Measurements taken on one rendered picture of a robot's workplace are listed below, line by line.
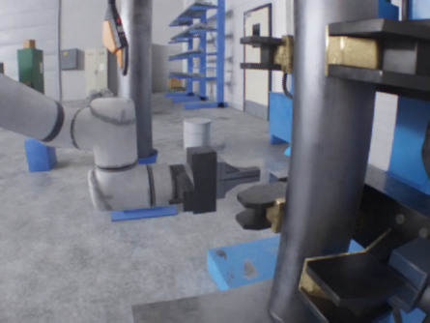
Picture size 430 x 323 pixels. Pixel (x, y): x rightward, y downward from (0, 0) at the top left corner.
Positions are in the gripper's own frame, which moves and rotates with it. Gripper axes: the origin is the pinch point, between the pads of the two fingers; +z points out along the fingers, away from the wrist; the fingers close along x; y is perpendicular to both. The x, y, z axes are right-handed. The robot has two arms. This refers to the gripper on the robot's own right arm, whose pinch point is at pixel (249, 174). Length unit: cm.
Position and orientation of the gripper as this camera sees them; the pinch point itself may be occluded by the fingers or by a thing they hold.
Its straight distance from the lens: 65.0
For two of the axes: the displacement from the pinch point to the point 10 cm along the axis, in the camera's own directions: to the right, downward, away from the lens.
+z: 9.5, -0.9, 3.0
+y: -3.1, -3.0, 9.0
